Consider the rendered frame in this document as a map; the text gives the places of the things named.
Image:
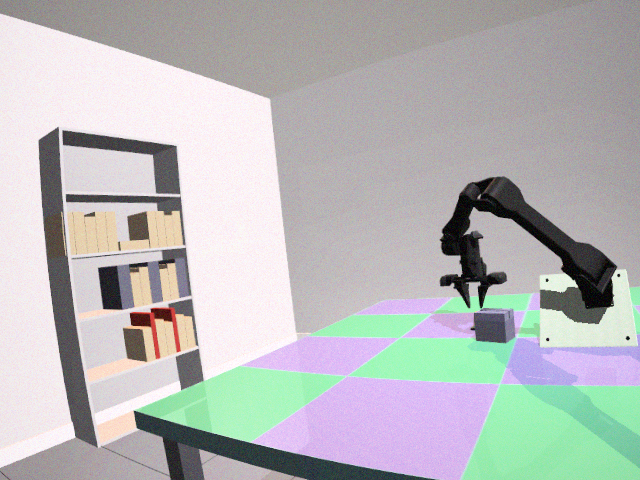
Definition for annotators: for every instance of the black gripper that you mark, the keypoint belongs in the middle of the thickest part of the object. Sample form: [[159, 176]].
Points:
[[472, 272]]

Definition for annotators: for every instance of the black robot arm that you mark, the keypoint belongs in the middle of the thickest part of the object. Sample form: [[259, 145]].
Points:
[[582, 262]]

